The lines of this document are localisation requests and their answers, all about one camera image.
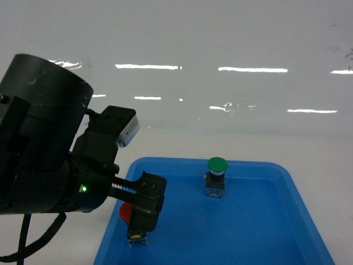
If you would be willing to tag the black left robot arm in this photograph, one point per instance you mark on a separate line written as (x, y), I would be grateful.
(57, 155)

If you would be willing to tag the blue plastic tray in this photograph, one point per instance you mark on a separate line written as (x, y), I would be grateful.
(261, 219)

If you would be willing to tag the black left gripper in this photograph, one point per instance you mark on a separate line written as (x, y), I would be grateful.
(93, 159)

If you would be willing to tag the red mushroom push button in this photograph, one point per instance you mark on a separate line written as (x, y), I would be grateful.
(134, 236)

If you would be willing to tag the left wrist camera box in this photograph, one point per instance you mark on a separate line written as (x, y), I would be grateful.
(121, 124)

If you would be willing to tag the green mushroom push button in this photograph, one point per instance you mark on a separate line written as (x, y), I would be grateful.
(215, 177)

